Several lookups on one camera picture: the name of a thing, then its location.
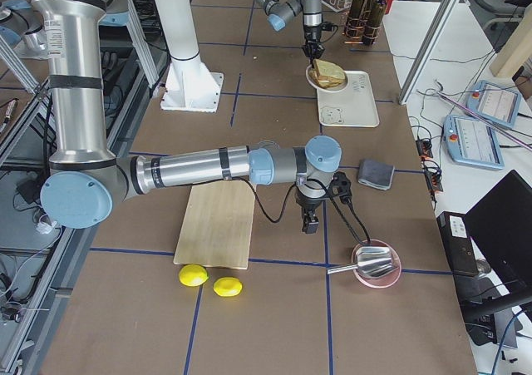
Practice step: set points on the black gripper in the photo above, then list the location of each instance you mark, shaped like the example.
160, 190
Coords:
312, 34
307, 204

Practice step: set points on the white round plate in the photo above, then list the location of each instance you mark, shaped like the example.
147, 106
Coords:
324, 85

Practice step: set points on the white bear tray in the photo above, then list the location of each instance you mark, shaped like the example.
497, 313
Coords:
351, 104

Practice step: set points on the green wine bottle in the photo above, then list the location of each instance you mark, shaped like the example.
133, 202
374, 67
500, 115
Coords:
373, 22
353, 17

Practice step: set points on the metal scoop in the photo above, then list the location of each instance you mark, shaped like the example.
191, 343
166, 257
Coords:
372, 262

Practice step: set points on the grey folded cloth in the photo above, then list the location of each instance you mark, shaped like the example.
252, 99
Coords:
375, 174

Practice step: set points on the wooden cutting board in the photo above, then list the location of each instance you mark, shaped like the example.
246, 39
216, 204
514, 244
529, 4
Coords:
217, 226

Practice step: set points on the pink bowl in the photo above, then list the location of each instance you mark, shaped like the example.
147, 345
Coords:
387, 280

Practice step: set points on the yellow lemon right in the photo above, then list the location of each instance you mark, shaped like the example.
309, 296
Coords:
227, 287

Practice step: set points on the yellow lemon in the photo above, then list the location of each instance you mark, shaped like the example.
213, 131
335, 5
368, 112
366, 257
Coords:
193, 275
227, 287

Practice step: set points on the yellow lemon left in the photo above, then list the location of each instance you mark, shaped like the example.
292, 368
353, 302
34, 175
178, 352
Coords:
193, 275

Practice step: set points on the black desktop box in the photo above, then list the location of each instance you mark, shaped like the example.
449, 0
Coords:
457, 244

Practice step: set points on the blue teach pendant near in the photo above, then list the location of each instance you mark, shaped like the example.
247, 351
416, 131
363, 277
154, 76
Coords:
473, 143

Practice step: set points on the blue teach pendant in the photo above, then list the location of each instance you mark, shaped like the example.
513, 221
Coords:
473, 143
495, 103

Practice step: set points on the blue teach pendant far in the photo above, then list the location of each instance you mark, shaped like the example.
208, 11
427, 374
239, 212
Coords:
495, 103

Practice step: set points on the black laptop monitor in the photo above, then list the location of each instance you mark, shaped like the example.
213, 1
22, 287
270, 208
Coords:
500, 225

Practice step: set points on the black camera mount wrist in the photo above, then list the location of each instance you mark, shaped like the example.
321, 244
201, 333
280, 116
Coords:
340, 187
327, 26

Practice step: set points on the copper wire bottle rack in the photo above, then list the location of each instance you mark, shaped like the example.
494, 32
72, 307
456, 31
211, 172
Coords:
361, 23

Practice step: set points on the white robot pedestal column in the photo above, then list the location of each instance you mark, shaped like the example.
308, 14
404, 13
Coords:
189, 86

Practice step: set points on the aluminium frame post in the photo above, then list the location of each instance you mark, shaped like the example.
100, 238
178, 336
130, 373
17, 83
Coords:
432, 36

